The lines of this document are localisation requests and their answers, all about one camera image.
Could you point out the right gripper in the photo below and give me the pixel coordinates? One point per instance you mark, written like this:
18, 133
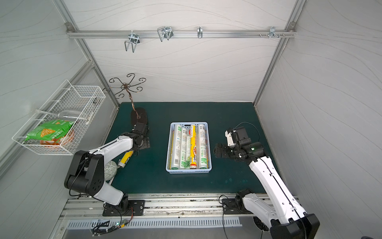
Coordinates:
223, 151

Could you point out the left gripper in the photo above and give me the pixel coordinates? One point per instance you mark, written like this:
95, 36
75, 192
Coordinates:
140, 127

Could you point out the yellow wrap roll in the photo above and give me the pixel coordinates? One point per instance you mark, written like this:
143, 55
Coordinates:
122, 162
193, 153

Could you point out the white red wrap roll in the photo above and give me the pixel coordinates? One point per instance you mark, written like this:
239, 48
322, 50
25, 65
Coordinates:
176, 147

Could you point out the blue plastic basket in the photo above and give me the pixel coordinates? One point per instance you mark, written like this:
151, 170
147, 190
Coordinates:
187, 125

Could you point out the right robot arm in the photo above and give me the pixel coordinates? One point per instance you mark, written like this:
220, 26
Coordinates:
285, 218

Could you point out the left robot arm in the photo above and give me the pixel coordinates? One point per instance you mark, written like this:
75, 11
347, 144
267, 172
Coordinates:
86, 172

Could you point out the white green grape wrap roll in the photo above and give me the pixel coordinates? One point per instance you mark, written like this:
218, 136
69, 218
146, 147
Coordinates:
183, 148

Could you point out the white patterned round fan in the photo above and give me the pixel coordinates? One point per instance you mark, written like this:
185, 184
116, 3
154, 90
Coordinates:
110, 170

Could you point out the orange snack bag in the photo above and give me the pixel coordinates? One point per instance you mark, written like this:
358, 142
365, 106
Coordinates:
63, 141

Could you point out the green snack bag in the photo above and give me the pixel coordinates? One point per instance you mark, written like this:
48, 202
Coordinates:
50, 130

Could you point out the metal double hook left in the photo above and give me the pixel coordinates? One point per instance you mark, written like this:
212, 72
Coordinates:
132, 41

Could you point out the metal double hook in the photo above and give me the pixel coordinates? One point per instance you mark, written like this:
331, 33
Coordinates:
132, 41
165, 32

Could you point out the white vent strip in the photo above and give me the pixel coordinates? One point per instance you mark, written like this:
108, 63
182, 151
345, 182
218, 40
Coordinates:
155, 223

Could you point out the metal double hook middle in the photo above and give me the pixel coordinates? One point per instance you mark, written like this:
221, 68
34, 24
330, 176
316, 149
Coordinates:
165, 32

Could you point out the metal single hook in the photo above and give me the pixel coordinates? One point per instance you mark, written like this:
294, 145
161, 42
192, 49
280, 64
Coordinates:
199, 32

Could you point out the metal hook right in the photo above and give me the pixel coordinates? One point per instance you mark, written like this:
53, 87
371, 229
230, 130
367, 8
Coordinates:
272, 34

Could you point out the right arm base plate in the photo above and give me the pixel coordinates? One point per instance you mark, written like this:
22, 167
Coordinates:
233, 207

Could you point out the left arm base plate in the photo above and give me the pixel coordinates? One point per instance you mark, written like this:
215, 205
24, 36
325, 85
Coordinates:
125, 208

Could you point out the white wire wall basket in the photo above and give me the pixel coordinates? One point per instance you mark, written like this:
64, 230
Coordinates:
69, 102

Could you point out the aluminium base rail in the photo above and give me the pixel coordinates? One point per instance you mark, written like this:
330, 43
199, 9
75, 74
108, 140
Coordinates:
176, 205

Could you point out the aluminium top rail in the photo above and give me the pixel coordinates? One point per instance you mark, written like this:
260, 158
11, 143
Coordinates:
178, 34

